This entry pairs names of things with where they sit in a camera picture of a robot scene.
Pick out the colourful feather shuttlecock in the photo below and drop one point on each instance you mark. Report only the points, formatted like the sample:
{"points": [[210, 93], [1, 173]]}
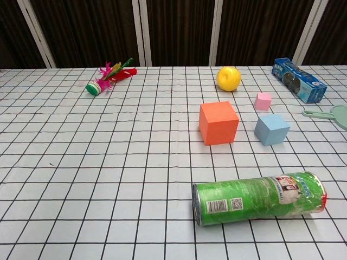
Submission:
{"points": [[94, 88]]}

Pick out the dark folding screen white frame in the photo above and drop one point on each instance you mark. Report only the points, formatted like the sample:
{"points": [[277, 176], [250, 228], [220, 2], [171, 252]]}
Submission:
{"points": [[81, 27]]}

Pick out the yellow ball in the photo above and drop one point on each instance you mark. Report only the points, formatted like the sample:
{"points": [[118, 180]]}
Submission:
{"points": [[228, 78]]}

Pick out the white checked tablecloth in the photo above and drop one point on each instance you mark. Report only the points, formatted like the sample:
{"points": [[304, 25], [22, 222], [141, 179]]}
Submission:
{"points": [[81, 162]]}

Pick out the pink foam cube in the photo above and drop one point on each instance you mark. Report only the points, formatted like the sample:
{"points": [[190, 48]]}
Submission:
{"points": [[262, 101]]}

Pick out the blue cookie box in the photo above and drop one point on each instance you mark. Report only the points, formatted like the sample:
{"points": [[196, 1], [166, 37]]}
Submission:
{"points": [[311, 89]]}

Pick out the blue foam cube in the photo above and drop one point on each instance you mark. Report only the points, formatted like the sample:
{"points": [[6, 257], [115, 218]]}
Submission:
{"points": [[271, 130]]}

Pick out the green chips can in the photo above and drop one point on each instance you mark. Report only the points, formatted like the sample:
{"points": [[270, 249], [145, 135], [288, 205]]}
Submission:
{"points": [[244, 200]]}

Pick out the orange foam cube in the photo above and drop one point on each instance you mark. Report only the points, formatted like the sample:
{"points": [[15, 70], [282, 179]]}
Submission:
{"points": [[217, 127]]}

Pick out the mint green hand brush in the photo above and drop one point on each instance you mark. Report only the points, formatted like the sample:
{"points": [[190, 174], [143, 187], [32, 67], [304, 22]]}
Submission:
{"points": [[340, 113]]}

